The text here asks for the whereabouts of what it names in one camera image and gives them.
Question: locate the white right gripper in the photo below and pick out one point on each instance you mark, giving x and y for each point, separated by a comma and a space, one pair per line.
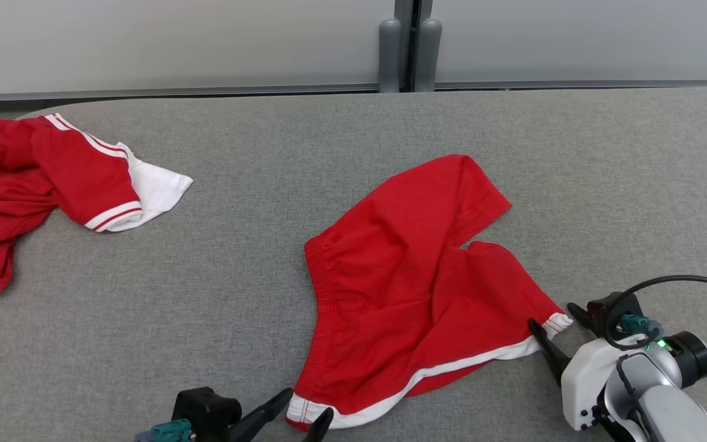
583, 380

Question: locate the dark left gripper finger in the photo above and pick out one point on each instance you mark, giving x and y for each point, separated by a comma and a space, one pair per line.
261, 417
321, 426

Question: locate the red shorts with white hem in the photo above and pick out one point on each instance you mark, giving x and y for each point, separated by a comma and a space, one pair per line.
402, 276

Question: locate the red and white jersey shirt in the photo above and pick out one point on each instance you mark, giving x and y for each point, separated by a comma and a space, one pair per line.
28, 178

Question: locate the grey rounded door bumper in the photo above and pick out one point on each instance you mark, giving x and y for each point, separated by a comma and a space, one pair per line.
390, 55
428, 55

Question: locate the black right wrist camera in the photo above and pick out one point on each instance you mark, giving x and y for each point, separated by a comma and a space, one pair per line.
605, 307

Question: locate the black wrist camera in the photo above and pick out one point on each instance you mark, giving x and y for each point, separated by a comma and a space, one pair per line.
206, 411
605, 307

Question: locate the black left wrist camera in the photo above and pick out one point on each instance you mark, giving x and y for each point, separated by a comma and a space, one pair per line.
206, 411

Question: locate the teal right camera connector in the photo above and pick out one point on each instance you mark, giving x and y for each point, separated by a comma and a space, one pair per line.
636, 324

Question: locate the teal camera connector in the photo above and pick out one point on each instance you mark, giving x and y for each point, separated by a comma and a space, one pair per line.
166, 431
636, 324

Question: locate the teal left camera connector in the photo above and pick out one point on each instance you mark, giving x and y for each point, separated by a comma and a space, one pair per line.
166, 431

